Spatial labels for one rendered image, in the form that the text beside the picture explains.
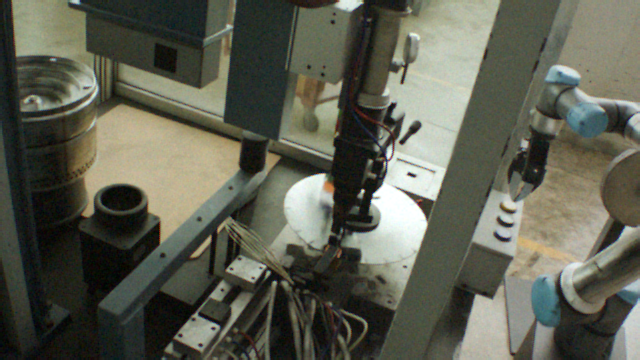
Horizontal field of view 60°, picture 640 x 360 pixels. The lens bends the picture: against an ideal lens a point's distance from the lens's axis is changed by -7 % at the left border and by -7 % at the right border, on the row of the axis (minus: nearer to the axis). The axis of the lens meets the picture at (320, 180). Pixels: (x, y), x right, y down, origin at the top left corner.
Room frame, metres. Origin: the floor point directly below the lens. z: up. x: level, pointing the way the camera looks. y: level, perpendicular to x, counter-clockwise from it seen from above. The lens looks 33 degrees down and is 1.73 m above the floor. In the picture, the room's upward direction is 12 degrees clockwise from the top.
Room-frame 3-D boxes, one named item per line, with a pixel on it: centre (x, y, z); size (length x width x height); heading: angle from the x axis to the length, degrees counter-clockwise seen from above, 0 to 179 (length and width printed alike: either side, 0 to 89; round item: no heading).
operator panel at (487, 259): (1.27, -0.48, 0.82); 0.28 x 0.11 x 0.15; 165
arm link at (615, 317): (1.02, -0.71, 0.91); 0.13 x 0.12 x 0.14; 108
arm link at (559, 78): (1.27, -0.50, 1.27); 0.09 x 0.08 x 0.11; 18
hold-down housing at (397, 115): (1.01, -0.10, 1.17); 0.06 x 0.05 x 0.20; 156
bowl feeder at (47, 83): (1.12, 0.69, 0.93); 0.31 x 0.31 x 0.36
